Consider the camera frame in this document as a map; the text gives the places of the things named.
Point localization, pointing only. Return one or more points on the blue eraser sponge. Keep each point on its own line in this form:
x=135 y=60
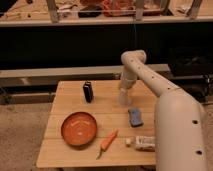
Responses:
x=135 y=117

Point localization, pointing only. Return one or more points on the wooden table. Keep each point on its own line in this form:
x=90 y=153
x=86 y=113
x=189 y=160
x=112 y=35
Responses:
x=110 y=116

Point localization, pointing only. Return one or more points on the clear plastic bottle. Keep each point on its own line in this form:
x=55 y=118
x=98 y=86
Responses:
x=144 y=143

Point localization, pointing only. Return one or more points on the orange toy carrot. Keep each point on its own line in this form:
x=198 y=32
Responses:
x=107 y=142

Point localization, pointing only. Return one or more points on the orange round plate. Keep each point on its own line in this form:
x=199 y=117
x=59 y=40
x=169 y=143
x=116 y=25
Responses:
x=79 y=129

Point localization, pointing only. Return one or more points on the grey metal rail beam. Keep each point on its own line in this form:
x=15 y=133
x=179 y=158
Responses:
x=51 y=76

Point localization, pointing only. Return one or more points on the cluttered background shelf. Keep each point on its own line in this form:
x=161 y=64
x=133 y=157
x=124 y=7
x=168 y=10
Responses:
x=104 y=12

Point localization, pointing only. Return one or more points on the black rectangular box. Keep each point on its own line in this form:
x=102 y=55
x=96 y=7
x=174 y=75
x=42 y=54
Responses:
x=88 y=91

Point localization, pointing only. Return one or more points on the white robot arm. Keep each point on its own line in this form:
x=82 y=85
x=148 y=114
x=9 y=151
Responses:
x=179 y=142

